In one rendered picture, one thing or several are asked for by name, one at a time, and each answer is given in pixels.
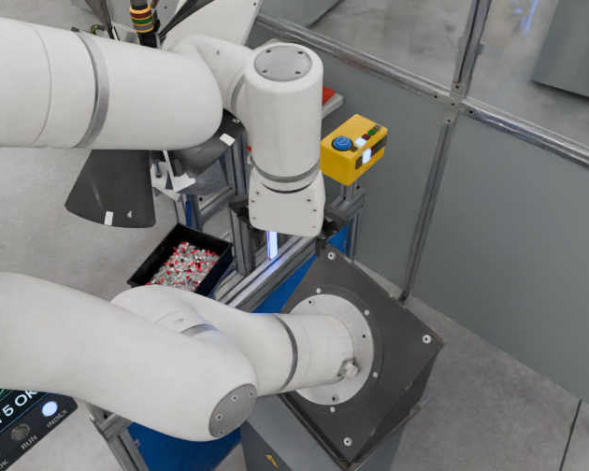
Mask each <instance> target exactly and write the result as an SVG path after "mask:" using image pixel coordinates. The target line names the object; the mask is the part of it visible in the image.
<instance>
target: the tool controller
mask: <svg viewBox="0 0 589 471"><path fill-rule="evenodd" d="M49 400H55V401H56V402H57V404H58V407H57V409H56V411H55V412H54V413H53V414H52V415H50V416H48V417H45V416H43V415H41V413H40V409H41V407H42V405H43V404H44V403H45V402H47V401H49ZM77 408H78V403H77V402H76V401H75V399H74V398H73V397H71V396H67V395H62V394H58V393H52V392H33V391H20V390H9V389H0V471H6V470H7V469H8V468H9V467H10V466H12V465H13V464H14V463H15V462H16V461H17V460H19V459H20V458H21V457H22V456H23V454H25V453H26V452H27V451H28V450H29V449H31V448H32V447H33V446H34V445H35V444H36V443H38V442H39V441H40V440H41V439H42V438H43V437H45V436H46V435H47V434H48V433H49V432H51V431H52V430H53V429H54V428H55V427H56V426H58V425H59V424H60V423H61V422H62V421H64V420H65V419H66V418H67V417H68V416H69V415H71V414H72V413H73V412H74V411H75V410H76V409H77ZM22 423H26V424H27V425H28V426H29V428H30V431H29V434H28V435H27V437H25V438H24V439H22V440H18V441H17V440H14V439H12V437H11V432H12V430H13V429H14V428H15V427H16V426H17V425H19V424H22Z"/></svg>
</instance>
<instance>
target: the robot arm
mask: <svg viewBox="0 0 589 471"><path fill-rule="evenodd" d="M322 100H323V64H322V61H321V59H320V58H319V56H318V55H317V54H316V53H315V52H314V51H312V50H310V49H308V48H306V47H304V46H301V45H297V44H294V43H275V44H270V45H267V46H264V47H262V48H260V49H258V50H256V51H254V50H251V49H249V48H247V47H245V46H242V45H239V44H237V43H234V42H230V41H227V40H223V39H219V38H215V37H211V36H201V35H187V36H183V37H181V38H180V39H178V40H177V41H176V42H175V43H174V44H173V45H172V46H171V47H170V48H169V50H168V51H166V50H158V49H154V48H149V47H145V46H140V45H136V44H132V43H127V42H122V41H118V40H114V39H109V38H104V37H100V36H91V35H86V34H82V33H77V32H72V31H67V30H63V29H58V28H53V27H49V26H44V25H39V24H34V23H30V22H24V21H16V20H12V19H7V18H1V17H0V147H5V148H45V149H86V150H184V149H188V148H192V147H195V146H198V145H200V144H201V143H203V142H205V141H207V140H208V139H209V138H211V137H212V136H213V135H214V134H215V132H216V131H217V129H218V128H219V126H220V124H221V121H222V117H223V108H224V109H226V110H228V111H229V112H231V113H232V114H233V115H234V116H236V117H237V118H238V119H239V120H240V121H241V123H242V124H243V125H244V127H245V129H246V130H247V132H248V135H249V137H250V140H251V154H249V157H248V164H252V166H253V169H252V171H251V178H250V188H249V193H246V194H242V195H239V196H236V197H232V198H230V201H229V204H228V206H229V207H230V208H231V209H232V210H233V211H234V212H235V213H236V214H237V217H238V218H239V219H240V220H242V221H244V222H245V223H246V224H247V228H248V229H249V230H251V238H254V244H255V247H257V248H259V247H260V246H261V242H262V239H263V235H264V232H265V231H264V230H266V231H270V232H277V233H283V234H288V235H295V236H317V237H316V244H315V256H316V257H320V255H321V250H325V249H326V245H327V239H328V237H329V236H332V235H335V234H337V233H339V230H340V229H342V228H344V227H345V226H346V225H347V224H348V223H349V218H350V216H349V215H348V214H346V213H344V212H342V211H340V210H338V209H336V208H335V207H332V206H330V205H328V204H326V203H325V191H324V184H323V175H322V172H321V169H320V156H321V128H322ZM246 206H249V208H247V207H246ZM324 216H325V217H327V218H329V219H331V220H332V221H328V220H327V219H326V218H325V217H324ZM374 360H375V345H374V338H373V335H372V332H371V329H370V326H369V324H368V322H367V320H366V318H365V316H364V315H363V313H362V312H361V311H360V310H359V309H358V308H357V307H356V306H355V305H354V304H352V303H351V302H349V301H348V300H346V299H344V298H342V297H339V296H335V295H331V294H320V295H314V296H311V297H310V298H307V299H306V300H304V301H302V302H301V303H299V304H298V305H297V306H296V307H295V308H294V309H293V310H292V312H291V313H290V314H279V313H248V312H244V311H241V310H239V309H236V308H233V307H230V306H228V305H225V304H223V303H220V302H218V301H215V300H212V299H210V298H207V297H205V296H202V295H199V294H196V293H191V292H188V291H184V290H182V289H178V288H173V287H168V286H162V285H148V286H140V287H135V288H133V289H130V290H127V291H125V292H123V293H120V294H119V295H117V296H116V297H115V298H114V299H112V300H111V301H110V302H109V301H106V300H104V299H101V298H99V297H96V296H93V295H90V294H88V293H84V292H81V291H78V290H75V289H72V288H69V287H66V286H64V285H61V284H57V283H54V282H51V281H47V280H44V279H41V278H34V277H31V276H27V275H24V274H19V273H11V272H0V389H9V390H20V391H33V392H45V393H58V394H62V395H67V396H71V397H74V398H77V399H80V400H83V401H85V402H88V403H91V404H93V405H96V406H98V407H101V408H103V409H105V410H108V411H110V412H112V413H115V414H117V415H119V416H122V417H124V418H126V419H128V420H130V421H134V422H136V423H139V424H141V425H144V426H146V427H149V428H151V429H153V430H155V431H158V432H161V433H163V434H166V435H171V436H174V437H177V438H181V439H185V440H190V441H210V440H214V439H218V438H221V437H223V436H225V435H228V434H230V433H231V432H233V431H234V430H236V429H237V428H238V427H239V426H240V424H241V423H243V422H244V421H245V420H246V419H247V418H248V416H249V415H250V414H251V411H252V410H253V408H254V405H255V402H256V398H257V397H260V396H266V395H271V394H276V393H286V392H291V391H297V392H298V393H299V394H301V395H302V396H303V397H305V398H306V399H308V400H309V401H311V402H313V403H316V404H320V405H336V404H340V403H343V402H345V401H348V400H350V399H352V398H353V397H354V396H355V395H356V394H358V393H359V392H360V391H361V390H362V389H363V388H364V386H365V385H366V382H367V381H368V379H369V377H370V374H371V372H372V369H373V364H374Z"/></svg>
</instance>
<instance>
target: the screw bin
mask: <svg viewBox="0 0 589 471"><path fill-rule="evenodd" d="M181 240H183V241H186V242H189V243H191V244H193V245H196V246H198V247H200V248H203V249H205V250H209V251H212V252H213V251H214V252H215V253H217V254H219V255H221V257H220V258H219V259H218V261H217V262H216V263H215V265H214V266H212V268H211V269H210V270H209V272H208V273H207V275H206V276H205V277H204V279H203V280H202V281H201V283H200V284H199V285H198V287H197V288H196V289H195V291H194V293H196V294H199V295H202V296H205V297H207V296H208V295H209V293H210V292H211V290H212V289H213V288H214V286H215V285H216V284H217V282H218V281H219V279H220V278H221V277H222V275H223V274H224V272H225V271H226V269H227V268H228V266H229V265H230V264H231V263H232V262H233V257H232V250H231V248H232V247H233V243H230V242H228V241H225V240H223V239H220V238H218V237H216V236H213V235H209V234H206V233H204V232H201V231H199V230H196V229H194V228H192V227H189V226H186V225H184V224H181V223H179V222H177V224H176V225H175V226H174V227H173V228H172V230H171V231H170V232H169V233H168V234H167V235H166V237H165V238H164V239H163V240H162V241H161V242H160V244H159V245H158V246H157V247H156V248H155V249H154V251H153V252H152V253H151V254H150V255H149V257H148V258H147V259H146V260H145V261H144V262H143V264H142V265H141V266H140V267H139V268H138V269H137V271H136V272H135V273H134V274H133V275H132V276H131V277H130V278H129V279H128V280H127V281H126V282H127V284H128V285H130V286H131V288H132V289H133V288H135V287H140V286H144V285H145V284H146V283H147V282H148V281H149V279H150V278H151V277H152V275H153V274H154V273H155V272H156V271H157V269H158V268H159V267H160V266H161V265H162V264H163V262H164V261H165V260H166V259H167V257H168V256H169V255H170V254H171V253H172V251H173V250H174V249H173V247H177V245H178V244H179V243H180V241H181Z"/></svg>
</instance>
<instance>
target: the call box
mask: <svg viewBox="0 0 589 471"><path fill-rule="evenodd" d="M375 125H376V123H375V122H373V121H370V120H368V119H366V118H364V117H362V116H360V115H357V114H355V115H354V116H353V117H351V118H350V119H349V120H347V121H346V122H344V123H343V124H342V125H341V126H339V127H338V129H336V130H335V131H334V132H333V133H331V134H330V135H329V136H327V137H326V138H325V139H323V140H322V141H321V156H320V169H321V172H322V173H324V174H326V175H327V176H328V177H330V178H333V179H334V180H336V181H338V182H340V183H342V184H344V185H345V186H349V185H351V184H352V183H353V182H354V181H355V180H356V179H357V178H359V177H360V176H361V175H362V174H363V173H364V172H366V171H367V170H368V168H369V167H370V166H372V165H373V164H374V163H376V162H377V161H378V160H379V159H380V158H381V157H382V156H383V153H384V147H385V146H384V147H383V148H382V149H380V150H379V151H378V152H377V153H375V155H374V156H372V157H371V158H369V160H368V161H367V162H365V163H363V162H362V166H361V167H359V168H358V169H357V170H356V169H355V164H356V160H357V159H358V158H359V157H360V156H363V161H364V153H365V152H366V151H367V150H369V149H370V148H371V147H372V146H373V145H375V144H376V143H377V142H378V141H379V140H381V139H382V138H383V137H384V136H386V135H387V129H386V128H385V127H382V128H381V129H380V130H379V131H378V132H377V133H376V134H375V135H374V136H371V138H370V139H369V140H368V141H366V142H365V143H364V144H363V145H362V146H360V145H358V144H356V143H355V141H356V140H357V139H359V138H361V137H362V135H364V134H366V133H367V131H369V130H370V129H372V128H373V126H375ZM339 136H346V137H347V138H349V140H351V146H352V145H354V146H355V147H357V148H359V150H358V151H357V152H356V153H353V152H351V151H350V150H349V148H347V149H345V150H341V149H338V148H336V147H335V139H336V138H337V137H339Z"/></svg>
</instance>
